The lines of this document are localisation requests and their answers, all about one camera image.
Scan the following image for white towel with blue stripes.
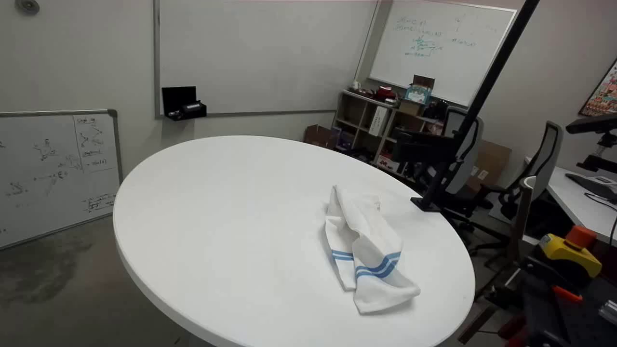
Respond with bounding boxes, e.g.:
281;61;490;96
322;184;422;315

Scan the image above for small dark brown box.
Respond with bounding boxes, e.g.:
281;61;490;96
301;123;339;150

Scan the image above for wooden open bookshelf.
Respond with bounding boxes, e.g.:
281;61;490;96
331;86;451;177

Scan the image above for black office chair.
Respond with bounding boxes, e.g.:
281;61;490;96
393;105;486;217

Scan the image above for teal box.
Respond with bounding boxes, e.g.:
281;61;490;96
405;82;434;105

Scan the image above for brown cardboard box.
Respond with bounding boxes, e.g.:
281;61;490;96
463;138;515;196

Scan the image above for black pole with table clamp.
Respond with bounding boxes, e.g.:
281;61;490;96
411;0;542;213

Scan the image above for whiteboard with green writing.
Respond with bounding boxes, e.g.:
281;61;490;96
368;0;518;107

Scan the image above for grey back office chair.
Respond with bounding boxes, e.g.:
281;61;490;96
497;119;567;259

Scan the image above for whiteboard with scribbled notes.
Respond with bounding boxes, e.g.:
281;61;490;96
0;107;123;250

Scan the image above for white desk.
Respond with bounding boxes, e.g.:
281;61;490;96
524;165;617;244

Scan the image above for yellow emergency stop red button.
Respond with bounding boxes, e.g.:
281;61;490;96
536;223;605;279

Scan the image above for computer monitor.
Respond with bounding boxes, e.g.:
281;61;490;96
576;57;617;119

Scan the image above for large blank wall whiteboard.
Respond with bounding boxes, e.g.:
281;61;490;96
152;0;382;119

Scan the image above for black wall marker tray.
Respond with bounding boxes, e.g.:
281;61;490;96
160;84;208;121

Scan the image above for black clamp orange handle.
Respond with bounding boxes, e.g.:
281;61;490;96
549;283;586;306

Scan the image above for round grey wall fixture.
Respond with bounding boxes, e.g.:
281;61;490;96
13;0;42;17

